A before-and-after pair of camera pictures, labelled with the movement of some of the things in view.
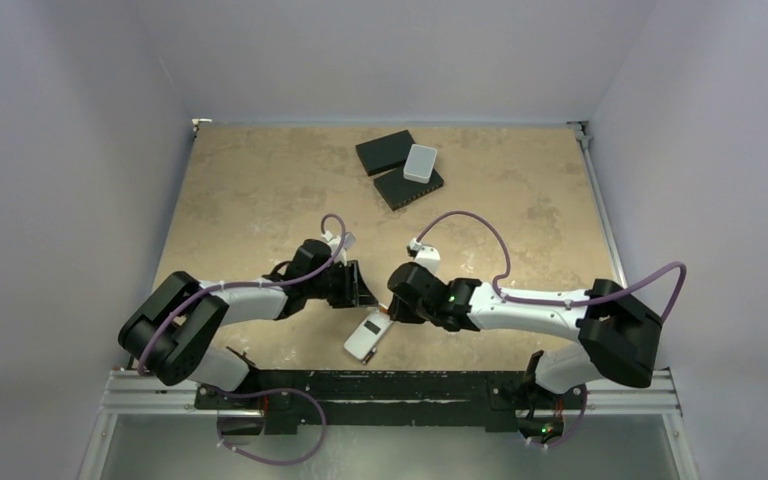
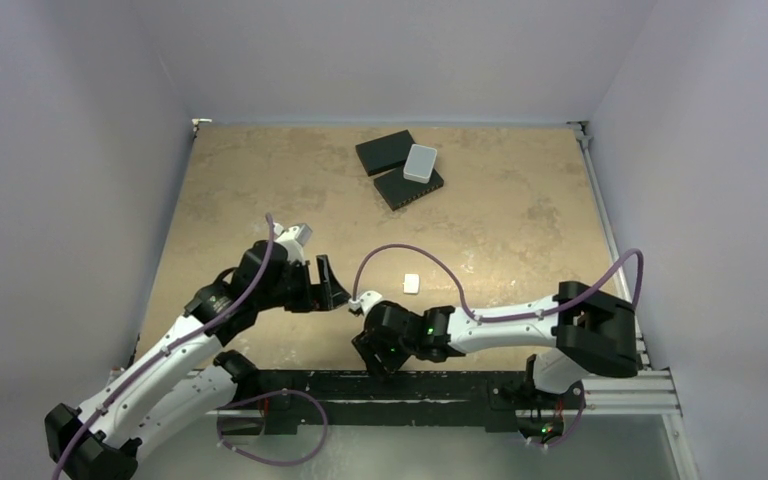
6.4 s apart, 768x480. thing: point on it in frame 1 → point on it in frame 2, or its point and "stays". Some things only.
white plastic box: [420, 163] stays
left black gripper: [353, 292] → [331, 292]
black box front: [397, 190] stays
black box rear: [386, 153] stays
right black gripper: [396, 310] → [371, 350]
